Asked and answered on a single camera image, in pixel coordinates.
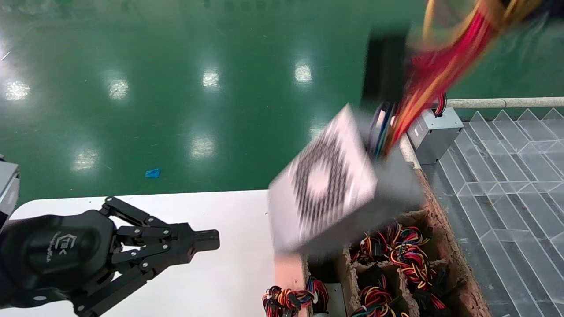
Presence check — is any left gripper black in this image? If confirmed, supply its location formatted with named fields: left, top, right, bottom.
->
left=0, top=197, right=220, bottom=317

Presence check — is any brown divided cardboard crate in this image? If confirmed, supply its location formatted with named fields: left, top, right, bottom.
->
left=273, top=165, right=492, bottom=317

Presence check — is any clear plastic grid tray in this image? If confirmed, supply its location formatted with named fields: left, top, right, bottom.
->
left=423, top=108, right=564, bottom=317

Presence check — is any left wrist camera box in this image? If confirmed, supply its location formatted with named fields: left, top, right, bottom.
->
left=0, top=154, right=21, bottom=229

